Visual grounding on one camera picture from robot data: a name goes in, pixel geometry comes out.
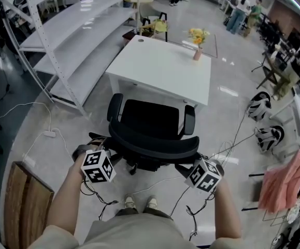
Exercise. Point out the person's dark trousers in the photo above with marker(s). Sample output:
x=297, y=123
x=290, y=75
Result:
x=144, y=213

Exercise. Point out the wooden chair with yellow cushion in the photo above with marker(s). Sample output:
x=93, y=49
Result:
x=156, y=26

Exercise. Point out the person's beige shoe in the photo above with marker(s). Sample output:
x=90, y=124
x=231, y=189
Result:
x=151, y=202
x=130, y=201

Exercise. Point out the brown wooden board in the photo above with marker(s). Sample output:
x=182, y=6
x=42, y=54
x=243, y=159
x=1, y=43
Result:
x=25, y=206

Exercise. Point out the person's left beige shoe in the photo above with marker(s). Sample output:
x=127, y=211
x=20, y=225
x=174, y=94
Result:
x=130, y=201

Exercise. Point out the person's right beige shoe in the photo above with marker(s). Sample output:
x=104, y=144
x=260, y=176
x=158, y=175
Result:
x=151, y=202

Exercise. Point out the white power strip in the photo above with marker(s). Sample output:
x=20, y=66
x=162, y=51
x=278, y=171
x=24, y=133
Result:
x=49, y=133

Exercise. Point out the white wheeled device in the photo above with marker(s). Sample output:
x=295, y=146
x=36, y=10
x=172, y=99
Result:
x=259, y=106
x=269, y=137

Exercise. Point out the pink cloth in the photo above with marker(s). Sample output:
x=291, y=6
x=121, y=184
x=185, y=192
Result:
x=284, y=183

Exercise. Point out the pink vase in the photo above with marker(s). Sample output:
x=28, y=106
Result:
x=198, y=54

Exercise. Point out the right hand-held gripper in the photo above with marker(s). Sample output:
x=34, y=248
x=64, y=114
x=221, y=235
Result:
x=202, y=176

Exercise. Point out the person's right forearm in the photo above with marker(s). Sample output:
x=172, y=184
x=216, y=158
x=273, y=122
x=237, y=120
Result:
x=228, y=211

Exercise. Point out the yellow flower bunch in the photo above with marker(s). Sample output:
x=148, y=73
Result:
x=197, y=36

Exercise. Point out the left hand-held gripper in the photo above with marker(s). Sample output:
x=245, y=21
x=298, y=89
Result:
x=95, y=165

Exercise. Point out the person's beige shirt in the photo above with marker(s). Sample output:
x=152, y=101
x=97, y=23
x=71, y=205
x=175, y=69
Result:
x=139, y=233

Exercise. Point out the black office chair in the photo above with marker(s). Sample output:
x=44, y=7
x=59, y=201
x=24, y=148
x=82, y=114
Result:
x=149, y=118

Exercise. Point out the white metal shelving rack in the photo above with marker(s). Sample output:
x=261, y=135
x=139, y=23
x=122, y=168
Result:
x=87, y=17

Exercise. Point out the white desk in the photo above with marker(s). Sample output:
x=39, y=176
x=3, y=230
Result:
x=160, y=63

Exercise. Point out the person's left forearm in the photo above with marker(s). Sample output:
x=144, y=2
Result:
x=65, y=198

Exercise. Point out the round beige table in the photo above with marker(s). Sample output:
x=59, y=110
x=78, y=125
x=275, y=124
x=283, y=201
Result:
x=139, y=0

